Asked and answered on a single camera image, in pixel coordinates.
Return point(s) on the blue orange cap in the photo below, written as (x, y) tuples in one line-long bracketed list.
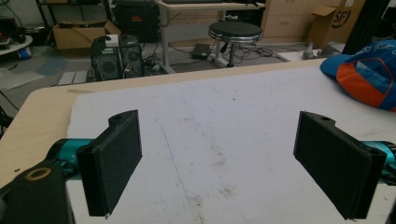
[(367, 77)]

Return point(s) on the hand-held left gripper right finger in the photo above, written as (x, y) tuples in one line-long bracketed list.
[(333, 158)]

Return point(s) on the grey-legged wooden-top desk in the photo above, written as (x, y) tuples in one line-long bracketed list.
[(183, 32)]

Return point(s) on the black hard case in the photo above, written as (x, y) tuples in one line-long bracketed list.
[(137, 21)]

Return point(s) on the blue white round object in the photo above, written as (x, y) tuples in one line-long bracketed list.
[(25, 53)]

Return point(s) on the black metal stand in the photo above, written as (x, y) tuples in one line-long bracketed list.
[(362, 28)]

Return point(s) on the grey flat floor panel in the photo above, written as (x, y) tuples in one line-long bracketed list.
[(73, 77)]

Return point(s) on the grey small floor device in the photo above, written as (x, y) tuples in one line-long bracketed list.
[(308, 51)]

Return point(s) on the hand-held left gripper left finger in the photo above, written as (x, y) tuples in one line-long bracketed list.
[(109, 161)]

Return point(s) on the round white side table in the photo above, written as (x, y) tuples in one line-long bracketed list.
[(15, 47)]

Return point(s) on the printed tall cardboard box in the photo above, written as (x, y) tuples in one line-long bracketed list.
[(339, 28)]

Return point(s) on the small white box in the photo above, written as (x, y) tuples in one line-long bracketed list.
[(112, 40)]

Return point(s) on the open brown cardboard box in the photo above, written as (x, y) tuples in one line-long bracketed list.
[(77, 39)]

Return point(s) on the black computer tower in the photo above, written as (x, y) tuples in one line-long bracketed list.
[(106, 65), (131, 57)]

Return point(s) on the black red device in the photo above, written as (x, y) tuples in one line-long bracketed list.
[(9, 29)]

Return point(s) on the black metal shelf rack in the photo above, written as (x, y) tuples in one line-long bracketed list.
[(74, 9)]

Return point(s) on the round black chrome stool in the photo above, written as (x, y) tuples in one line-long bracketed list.
[(235, 31)]

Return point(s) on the black power adapter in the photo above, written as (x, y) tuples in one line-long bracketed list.
[(200, 51)]

